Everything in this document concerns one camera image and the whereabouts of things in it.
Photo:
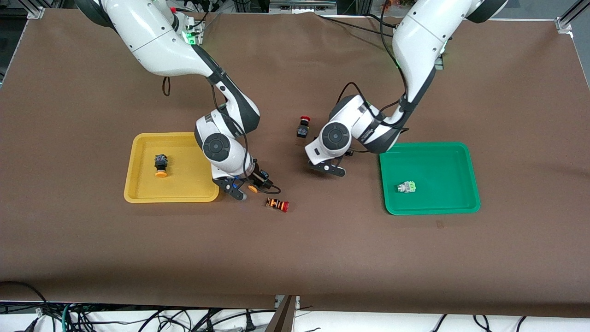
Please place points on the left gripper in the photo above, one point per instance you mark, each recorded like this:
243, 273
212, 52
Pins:
349, 152

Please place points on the green silver button switch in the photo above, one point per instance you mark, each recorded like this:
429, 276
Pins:
408, 186

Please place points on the red mushroom button switch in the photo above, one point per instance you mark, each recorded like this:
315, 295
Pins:
303, 131

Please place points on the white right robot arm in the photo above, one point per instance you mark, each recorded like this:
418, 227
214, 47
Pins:
152, 41

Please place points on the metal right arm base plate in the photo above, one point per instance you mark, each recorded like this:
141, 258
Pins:
197, 39

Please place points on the yellow push button switch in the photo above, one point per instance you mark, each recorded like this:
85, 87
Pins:
161, 162
252, 188

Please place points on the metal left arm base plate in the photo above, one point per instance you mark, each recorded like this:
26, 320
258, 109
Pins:
440, 57

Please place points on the brown table support beam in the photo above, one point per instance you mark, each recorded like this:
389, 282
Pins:
283, 318

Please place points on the green plastic tray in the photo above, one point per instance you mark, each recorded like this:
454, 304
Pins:
442, 166

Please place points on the red button orange striped body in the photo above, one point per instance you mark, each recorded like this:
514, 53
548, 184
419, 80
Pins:
276, 204

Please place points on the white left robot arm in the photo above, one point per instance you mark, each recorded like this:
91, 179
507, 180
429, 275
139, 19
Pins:
419, 41

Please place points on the yellow plastic tray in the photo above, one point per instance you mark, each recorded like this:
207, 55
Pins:
184, 184

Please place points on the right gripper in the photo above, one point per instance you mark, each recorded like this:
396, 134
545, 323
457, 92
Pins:
256, 175

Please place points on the brown table mat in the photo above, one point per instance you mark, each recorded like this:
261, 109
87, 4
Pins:
295, 258

